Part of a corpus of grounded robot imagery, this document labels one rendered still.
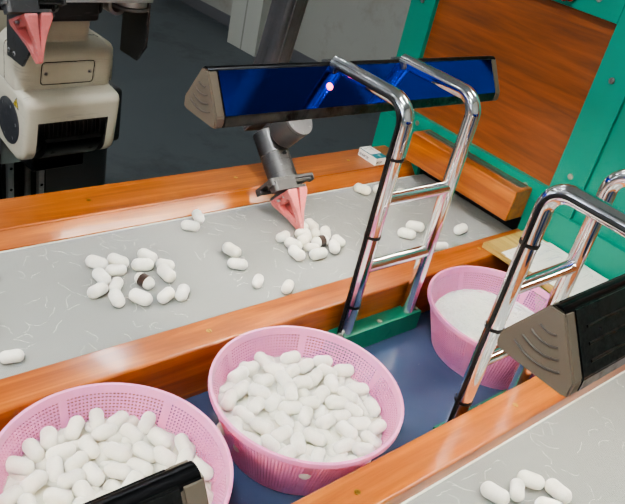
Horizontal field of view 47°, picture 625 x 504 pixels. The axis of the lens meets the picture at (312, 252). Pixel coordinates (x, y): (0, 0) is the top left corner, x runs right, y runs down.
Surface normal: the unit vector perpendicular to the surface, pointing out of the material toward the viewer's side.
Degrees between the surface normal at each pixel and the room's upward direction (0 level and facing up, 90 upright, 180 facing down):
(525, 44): 90
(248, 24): 90
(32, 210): 0
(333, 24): 90
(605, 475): 0
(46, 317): 0
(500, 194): 90
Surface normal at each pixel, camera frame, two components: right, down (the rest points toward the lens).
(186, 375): 0.61, 0.51
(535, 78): -0.76, 0.19
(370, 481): 0.20, -0.84
